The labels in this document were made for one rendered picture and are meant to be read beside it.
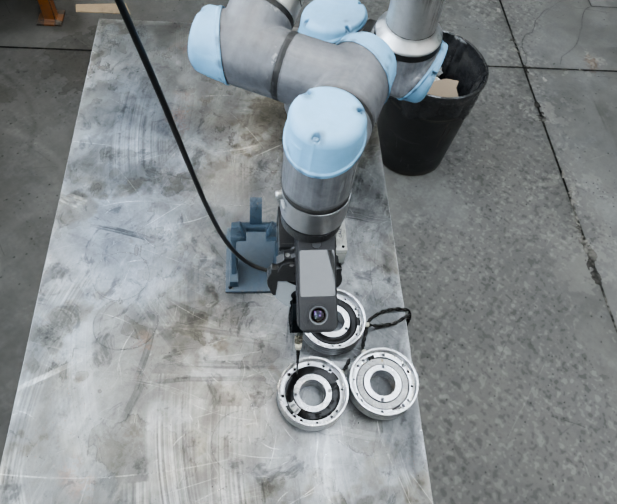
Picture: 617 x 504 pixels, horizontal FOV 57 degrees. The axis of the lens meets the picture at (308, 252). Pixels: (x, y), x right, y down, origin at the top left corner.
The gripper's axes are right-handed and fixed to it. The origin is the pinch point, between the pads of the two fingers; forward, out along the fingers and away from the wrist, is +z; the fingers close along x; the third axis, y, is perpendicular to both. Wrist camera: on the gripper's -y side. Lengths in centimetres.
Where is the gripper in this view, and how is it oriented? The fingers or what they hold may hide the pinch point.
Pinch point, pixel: (299, 304)
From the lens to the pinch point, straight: 81.1
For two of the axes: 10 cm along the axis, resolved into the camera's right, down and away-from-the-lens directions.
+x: -9.9, 0.0, -1.0
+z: -0.9, 5.2, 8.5
